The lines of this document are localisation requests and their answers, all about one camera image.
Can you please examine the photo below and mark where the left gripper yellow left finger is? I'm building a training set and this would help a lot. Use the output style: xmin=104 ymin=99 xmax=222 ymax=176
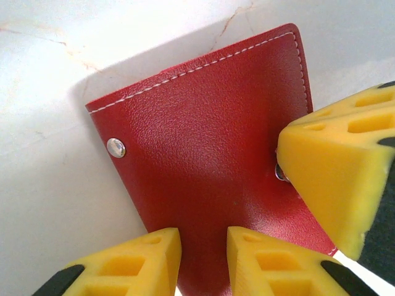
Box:
xmin=32 ymin=228 xmax=181 ymax=296

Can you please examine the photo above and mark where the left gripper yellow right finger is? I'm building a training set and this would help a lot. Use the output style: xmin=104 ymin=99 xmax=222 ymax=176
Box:
xmin=227 ymin=226 xmax=383 ymax=296

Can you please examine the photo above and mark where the red leather card holder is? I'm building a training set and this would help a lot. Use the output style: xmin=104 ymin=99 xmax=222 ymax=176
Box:
xmin=85 ymin=23 xmax=338 ymax=296

